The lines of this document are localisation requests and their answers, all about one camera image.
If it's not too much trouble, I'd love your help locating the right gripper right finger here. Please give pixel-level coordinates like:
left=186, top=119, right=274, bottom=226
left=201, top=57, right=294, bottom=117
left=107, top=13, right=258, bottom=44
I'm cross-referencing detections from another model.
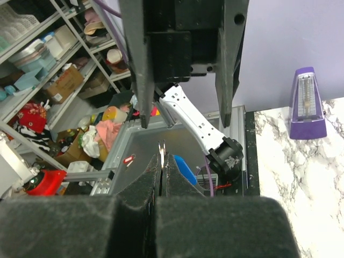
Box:
left=155, top=154, right=300, bottom=257

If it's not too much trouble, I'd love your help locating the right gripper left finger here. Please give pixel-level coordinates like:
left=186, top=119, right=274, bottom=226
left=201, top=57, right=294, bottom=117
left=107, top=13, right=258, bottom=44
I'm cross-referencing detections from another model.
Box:
left=1, top=155, right=161, bottom=257

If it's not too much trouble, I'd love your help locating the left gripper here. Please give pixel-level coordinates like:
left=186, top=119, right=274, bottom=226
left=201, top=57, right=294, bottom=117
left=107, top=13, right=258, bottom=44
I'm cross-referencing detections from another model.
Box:
left=119, top=0, right=249, bottom=128

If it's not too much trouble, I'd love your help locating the blue key tag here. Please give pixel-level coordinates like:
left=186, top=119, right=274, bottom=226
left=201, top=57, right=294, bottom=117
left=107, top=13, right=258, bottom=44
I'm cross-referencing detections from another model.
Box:
left=174, top=155, right=197, bottom=185

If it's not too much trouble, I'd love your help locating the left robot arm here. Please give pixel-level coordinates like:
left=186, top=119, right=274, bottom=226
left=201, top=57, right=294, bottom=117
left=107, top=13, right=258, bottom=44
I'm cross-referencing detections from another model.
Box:
left=119, top=1, right=249, bottom=181

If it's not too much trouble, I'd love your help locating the red key tag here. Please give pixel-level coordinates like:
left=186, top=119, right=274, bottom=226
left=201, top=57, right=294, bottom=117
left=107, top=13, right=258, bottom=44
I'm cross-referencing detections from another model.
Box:
left=123, top=154, right=135, bottom=167

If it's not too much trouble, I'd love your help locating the red emergency stop button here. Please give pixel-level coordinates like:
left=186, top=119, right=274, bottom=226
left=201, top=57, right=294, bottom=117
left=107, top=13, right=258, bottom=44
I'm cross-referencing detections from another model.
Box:
left=24, top=169, right=67, bottom=196

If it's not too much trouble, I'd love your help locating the storage shelf with bins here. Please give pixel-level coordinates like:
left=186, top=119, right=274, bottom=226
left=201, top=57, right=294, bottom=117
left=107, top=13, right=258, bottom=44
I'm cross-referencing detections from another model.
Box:
left=0, top=0, right=135, bottom=135

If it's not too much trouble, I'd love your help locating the purple box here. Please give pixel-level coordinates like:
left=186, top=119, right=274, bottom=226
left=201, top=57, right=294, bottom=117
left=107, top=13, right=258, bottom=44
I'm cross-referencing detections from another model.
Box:
left=289, top=67, right=327, bottom=140

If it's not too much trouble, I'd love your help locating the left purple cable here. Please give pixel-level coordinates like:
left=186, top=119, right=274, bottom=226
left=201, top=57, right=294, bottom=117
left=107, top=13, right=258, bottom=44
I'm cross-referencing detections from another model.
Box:
left=91, top=0, right=216, bottom=198

